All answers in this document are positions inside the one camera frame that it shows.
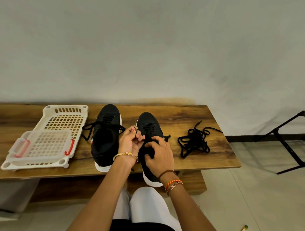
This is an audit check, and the person's left hand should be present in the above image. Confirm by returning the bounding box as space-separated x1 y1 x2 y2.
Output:
117 126 146 161

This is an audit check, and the person's right hand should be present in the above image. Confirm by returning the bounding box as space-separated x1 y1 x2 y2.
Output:
143 135 176 180

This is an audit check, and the black sneaker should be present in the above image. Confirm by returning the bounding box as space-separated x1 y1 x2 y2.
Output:
135 111 167 188
90 104 124 173

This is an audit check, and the black shoelace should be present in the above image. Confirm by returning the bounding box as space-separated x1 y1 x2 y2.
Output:
177 120 224 160
177 131 211 160

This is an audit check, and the person's left forearm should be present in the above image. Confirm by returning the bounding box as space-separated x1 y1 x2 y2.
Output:
66 155 138 231

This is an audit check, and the person's right forearm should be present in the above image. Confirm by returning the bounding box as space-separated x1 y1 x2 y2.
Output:
160 172 217 231

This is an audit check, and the person's black shirt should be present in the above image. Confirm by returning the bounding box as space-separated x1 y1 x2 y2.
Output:
109 218 176 231

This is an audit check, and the white plastic lattice basket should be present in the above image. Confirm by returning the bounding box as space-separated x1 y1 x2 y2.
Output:
0 105 89 171

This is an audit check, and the white box under table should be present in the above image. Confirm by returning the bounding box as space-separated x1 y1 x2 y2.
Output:
0 178 43 221

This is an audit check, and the black tripod stand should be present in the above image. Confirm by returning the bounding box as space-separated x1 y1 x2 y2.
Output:
264 110 305 175

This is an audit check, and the gold bracelet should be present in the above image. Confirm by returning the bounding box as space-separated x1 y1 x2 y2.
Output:
112 151 140 164

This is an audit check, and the orange braided bracelet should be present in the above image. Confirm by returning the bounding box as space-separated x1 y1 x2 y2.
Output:
164 178 185 196

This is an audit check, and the clear container with red handles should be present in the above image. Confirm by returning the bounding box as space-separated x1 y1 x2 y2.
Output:
8 129 76 165

